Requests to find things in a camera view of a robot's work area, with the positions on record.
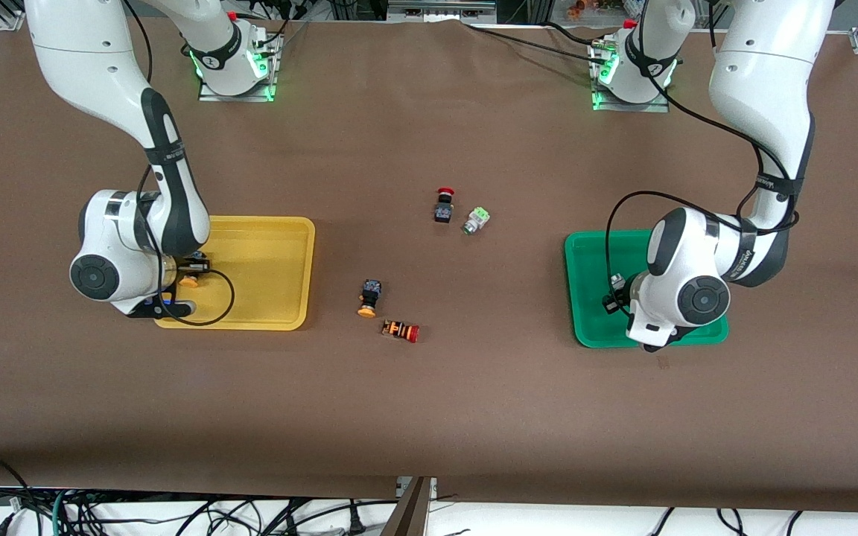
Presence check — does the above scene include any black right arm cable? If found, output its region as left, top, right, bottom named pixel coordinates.
left=122, top=0, right=236, bottom=327

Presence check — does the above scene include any red button orange striped body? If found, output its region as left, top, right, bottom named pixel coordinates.
left=381, top=319, right=421, bottom=344

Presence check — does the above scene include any grey metal box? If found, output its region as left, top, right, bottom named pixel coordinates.
left=387, top=0, right=498, bottom=23

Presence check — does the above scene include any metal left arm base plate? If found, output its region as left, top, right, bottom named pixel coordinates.
left=589, top=37, right=673, bottom=113

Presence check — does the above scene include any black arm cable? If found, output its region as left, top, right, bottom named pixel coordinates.
left=122, top=0, right=236, bottom=327
left=604, top=0, right=802, bottom=322

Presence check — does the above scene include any yellow plastic tray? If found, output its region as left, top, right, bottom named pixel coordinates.
left=155, top=215, right=317, bottom=331

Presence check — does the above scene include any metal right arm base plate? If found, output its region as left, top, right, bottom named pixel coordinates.
left=197, top=31, right=282, bottom=103

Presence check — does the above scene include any black cable with plug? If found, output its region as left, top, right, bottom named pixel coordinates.
left=280, top=500, right=367, bottom=536

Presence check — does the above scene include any black cable on table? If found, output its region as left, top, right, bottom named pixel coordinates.
left=461, top=21, right=608, bottom=60

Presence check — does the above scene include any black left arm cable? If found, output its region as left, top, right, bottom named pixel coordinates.
left=604, top=0, right=802, bottom=322

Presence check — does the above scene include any brown table cover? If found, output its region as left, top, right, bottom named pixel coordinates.
left=0, top=13, right=858, bottom=514

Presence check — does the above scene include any green floor cable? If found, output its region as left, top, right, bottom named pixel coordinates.
left=51, top=489, right=72, bottom=536

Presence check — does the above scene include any brown table beam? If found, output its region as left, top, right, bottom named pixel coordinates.
left=379, top=476, right=434, bottom=536

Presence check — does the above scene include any green plastic tray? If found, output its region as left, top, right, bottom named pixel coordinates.
left=564, top=229, right=730, bottom=349

